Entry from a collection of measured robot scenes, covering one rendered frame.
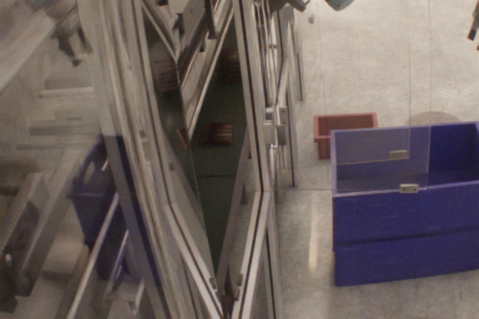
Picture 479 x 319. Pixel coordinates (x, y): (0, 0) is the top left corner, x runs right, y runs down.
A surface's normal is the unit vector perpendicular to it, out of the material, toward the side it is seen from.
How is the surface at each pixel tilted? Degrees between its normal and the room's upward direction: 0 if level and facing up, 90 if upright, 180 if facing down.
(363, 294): 0
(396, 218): 90
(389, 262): 90
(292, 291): 0
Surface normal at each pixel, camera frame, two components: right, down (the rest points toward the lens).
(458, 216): -0.09, 0.51
